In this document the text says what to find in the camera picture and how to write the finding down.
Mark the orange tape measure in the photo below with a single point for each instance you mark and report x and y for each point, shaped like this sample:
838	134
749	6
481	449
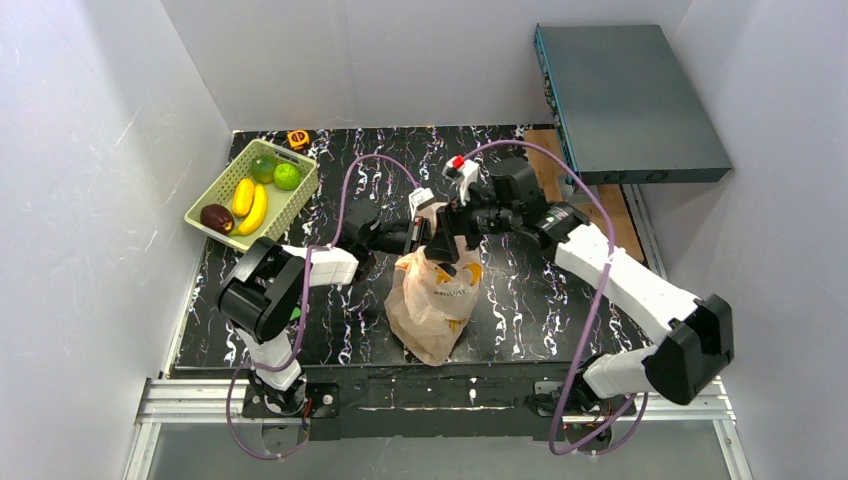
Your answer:
298	140

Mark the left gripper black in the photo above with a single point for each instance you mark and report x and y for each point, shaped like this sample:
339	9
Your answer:
413	237

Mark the silver metal bracket mount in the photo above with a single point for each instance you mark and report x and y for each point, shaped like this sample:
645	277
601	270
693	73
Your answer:
574	195

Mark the dark purple fake plum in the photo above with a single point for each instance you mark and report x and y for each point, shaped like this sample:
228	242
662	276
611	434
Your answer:
217	218

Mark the translucent peach plastic bag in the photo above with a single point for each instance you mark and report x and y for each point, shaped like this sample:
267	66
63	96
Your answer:
428	308

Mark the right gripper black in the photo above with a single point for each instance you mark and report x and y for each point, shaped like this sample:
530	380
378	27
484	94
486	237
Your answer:
452	221

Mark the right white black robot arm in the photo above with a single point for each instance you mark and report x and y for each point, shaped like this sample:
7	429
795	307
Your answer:
692	337

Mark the pale green plastic basket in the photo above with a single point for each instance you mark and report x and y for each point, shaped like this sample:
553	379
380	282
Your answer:
283	207

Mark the grey metal box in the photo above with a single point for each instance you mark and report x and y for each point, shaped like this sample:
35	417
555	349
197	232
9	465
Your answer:
623	108

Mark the green fake lime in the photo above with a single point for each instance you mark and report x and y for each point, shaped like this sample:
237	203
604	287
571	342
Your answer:
263	168

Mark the yellow fake banana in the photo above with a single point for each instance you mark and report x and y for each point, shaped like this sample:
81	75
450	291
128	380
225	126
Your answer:
256	214

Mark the green fake custard apple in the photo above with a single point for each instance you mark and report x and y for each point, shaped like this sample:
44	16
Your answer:
287	177

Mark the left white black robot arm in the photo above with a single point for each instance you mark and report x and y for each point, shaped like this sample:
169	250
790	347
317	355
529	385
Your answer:
262	296

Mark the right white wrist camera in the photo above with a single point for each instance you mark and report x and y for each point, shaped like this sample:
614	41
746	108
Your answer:
464	174

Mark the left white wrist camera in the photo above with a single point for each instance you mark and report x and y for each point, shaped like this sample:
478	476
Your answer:
421	201

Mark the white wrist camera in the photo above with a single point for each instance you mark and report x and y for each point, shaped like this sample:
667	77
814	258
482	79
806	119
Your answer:
464	174
421	201

